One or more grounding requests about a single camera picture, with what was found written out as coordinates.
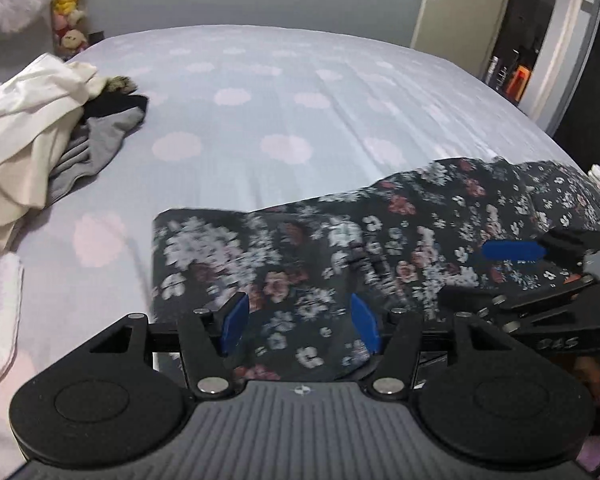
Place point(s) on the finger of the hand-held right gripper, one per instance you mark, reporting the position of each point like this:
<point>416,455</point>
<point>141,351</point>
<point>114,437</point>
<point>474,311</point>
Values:
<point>512,252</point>
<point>480,302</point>

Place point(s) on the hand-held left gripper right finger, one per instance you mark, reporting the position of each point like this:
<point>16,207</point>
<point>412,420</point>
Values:
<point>365,325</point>

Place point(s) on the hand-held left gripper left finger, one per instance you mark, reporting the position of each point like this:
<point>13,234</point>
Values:
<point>235,322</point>

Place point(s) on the dark floral garment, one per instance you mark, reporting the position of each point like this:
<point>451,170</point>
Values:
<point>330,240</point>

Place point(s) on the person's right hand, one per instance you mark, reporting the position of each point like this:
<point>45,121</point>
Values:
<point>595,377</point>

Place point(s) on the dark bookshelf with books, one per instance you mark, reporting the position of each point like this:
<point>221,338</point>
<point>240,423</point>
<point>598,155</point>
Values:
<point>512,77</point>

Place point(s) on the bed with polka dot sheet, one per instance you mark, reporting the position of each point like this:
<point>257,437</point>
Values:
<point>280,110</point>

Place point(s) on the grey garment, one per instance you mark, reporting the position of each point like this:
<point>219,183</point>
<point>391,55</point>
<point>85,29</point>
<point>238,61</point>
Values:
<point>100,145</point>

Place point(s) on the cream door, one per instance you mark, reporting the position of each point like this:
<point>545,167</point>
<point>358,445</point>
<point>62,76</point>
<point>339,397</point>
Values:
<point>465,15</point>

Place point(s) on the black garment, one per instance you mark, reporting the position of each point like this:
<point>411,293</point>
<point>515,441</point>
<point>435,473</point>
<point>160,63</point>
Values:
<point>117,105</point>

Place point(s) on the cream garment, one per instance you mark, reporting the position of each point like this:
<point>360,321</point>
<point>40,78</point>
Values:
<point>10,185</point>

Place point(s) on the leopard print cloth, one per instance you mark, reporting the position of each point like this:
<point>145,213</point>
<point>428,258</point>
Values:
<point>117,84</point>

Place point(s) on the white garment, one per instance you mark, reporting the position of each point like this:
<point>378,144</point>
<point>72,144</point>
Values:
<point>25,100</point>

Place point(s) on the hanging stack of plush toys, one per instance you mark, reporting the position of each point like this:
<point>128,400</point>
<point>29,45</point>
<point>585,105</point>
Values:
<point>69,5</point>

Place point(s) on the dark wall socket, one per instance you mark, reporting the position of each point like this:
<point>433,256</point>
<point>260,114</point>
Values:
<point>96,37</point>

